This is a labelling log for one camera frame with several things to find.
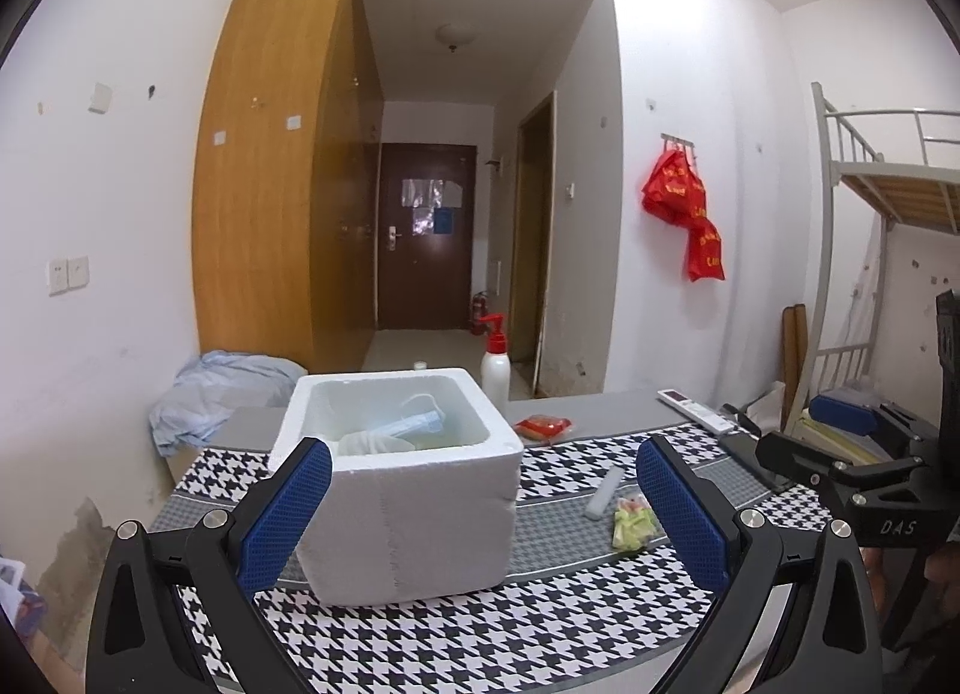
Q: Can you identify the white remote control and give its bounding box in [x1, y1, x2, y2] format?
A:
[658, 388, 740, 435]

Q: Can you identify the wooden wardrobe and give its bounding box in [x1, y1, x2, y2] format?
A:
[191, 0, 385, 374]

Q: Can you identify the wooden side door frame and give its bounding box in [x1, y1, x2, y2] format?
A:
[510, 91, 560, 395]

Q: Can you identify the stack of papers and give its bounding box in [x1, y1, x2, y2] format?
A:
[795, 416, 893, 468]

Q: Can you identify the dark brown entrance door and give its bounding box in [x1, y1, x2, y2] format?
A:
[375, 142, 479, 331]

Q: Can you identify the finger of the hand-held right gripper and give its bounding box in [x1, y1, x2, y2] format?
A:
[754, 430, 935, 492]
[874, 401, 942, 455]

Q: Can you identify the green yellow candy packet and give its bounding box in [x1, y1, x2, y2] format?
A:
[611, 495, 665, 552]

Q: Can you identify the black ribbed object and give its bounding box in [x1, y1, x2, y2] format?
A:
[935, 289, 960, 395]

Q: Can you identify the white pump bottle red cap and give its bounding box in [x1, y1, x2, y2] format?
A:
[478, 313, 512, 402]

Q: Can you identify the white foam box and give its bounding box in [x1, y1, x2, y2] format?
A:
[268, 367, 524, 606]

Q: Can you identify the blue case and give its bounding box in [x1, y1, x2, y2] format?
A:
[808, 394, 878, 438]

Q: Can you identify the light blue crumpled cloth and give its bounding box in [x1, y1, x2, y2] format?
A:
[148, 351, 308, 459]

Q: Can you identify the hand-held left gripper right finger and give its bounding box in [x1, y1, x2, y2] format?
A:
[635, 435, 884, 694]

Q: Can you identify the blue face mask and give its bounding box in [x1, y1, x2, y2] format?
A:
[337, 394, 451, 455]

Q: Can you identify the houndstooth tablecloth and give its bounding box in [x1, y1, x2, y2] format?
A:
[150, 412, 796, 694]

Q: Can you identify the metal bunk bed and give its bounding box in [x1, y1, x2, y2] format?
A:
[808, 82, 960, 432]

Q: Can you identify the white plastic bag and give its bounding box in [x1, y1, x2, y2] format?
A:
[739, 382, 786, 432]

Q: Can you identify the red plastic bag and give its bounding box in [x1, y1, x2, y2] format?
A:
[641, 142, 710, 228]
[686, 217, 726, 282]

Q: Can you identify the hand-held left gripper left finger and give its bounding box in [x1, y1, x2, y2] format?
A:
[84, 436, 335, 694]

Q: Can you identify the red snack packet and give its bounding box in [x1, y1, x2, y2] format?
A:
[516, 415, 577, 446]

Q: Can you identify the white plastic tube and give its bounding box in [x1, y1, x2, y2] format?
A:
[586, 465, 625, 521]

